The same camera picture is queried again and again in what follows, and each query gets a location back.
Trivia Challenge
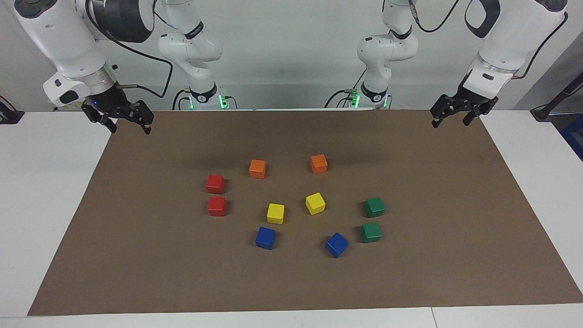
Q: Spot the red wooden cube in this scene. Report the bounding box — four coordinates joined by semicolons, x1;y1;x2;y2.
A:
208;196;227;217
205;174;225;195

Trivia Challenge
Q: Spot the green wooden cube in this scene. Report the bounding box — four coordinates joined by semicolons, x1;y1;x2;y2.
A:
361;222;382;243
364;197;386;218

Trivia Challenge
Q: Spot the black left base cable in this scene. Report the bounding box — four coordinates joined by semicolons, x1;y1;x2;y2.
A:
324;68;367;109

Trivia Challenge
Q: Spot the black slanted stand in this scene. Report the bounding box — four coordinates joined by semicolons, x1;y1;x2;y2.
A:
531;73;583;122

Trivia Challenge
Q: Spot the blue box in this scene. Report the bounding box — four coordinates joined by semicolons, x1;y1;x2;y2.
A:
561;114;583;161

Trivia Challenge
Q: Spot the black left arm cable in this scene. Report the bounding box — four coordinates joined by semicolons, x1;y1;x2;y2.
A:
408;0;570;80

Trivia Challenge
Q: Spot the blue wooden cube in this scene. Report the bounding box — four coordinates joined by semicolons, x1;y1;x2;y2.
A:
325;232;349;258
256;226;276;250

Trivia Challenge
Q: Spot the black clamp foot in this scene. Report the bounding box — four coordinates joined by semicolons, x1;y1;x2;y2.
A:
0;96;25;124

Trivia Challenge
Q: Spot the yellow wooden cube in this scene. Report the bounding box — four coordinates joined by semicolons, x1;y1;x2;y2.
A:
305;192;326;215
267;203;285;225

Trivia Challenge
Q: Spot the brown table mat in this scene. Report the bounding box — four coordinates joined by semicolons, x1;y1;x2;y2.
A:
27;109;583;316

